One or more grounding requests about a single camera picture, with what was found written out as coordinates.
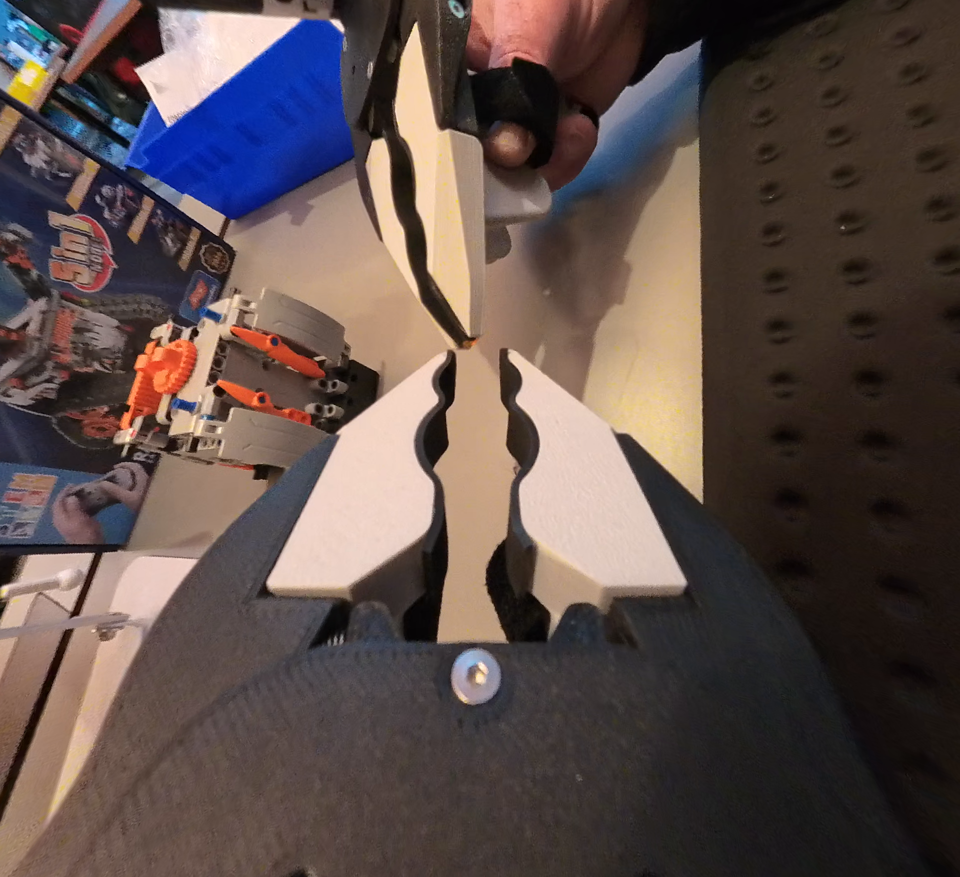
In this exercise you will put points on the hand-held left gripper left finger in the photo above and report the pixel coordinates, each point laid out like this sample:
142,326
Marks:
360,502

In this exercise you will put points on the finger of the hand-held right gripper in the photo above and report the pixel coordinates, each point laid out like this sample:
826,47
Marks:
450,217
390,217

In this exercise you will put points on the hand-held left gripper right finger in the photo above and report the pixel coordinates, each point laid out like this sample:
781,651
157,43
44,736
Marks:
592,509

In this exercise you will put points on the wooden shelf board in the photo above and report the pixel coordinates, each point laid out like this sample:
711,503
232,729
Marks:
101,29

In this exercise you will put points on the blue plastic bin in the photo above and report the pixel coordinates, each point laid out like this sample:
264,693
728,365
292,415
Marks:
255,119

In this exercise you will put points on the grey and orange toy-brick vehicle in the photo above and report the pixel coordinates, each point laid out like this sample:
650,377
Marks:
247,382

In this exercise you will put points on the row of colourful boxes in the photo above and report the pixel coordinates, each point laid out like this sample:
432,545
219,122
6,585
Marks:
37,37

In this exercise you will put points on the black perforated foam mat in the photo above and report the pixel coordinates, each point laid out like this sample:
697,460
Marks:
832,404

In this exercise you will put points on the white cabinet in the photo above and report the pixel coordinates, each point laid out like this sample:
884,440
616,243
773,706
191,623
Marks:
112,667

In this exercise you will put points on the dark blue toy box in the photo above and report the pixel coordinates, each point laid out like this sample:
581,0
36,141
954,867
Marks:
82,307

